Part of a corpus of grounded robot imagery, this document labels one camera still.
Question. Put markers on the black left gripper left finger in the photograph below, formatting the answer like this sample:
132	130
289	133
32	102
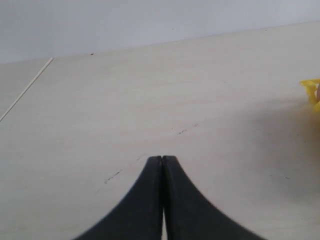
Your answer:
139	215

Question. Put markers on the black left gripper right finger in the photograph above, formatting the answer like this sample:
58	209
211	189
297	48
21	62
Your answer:
189	215

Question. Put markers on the yellow plastic egg tray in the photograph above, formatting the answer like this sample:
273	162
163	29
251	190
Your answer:
312	89

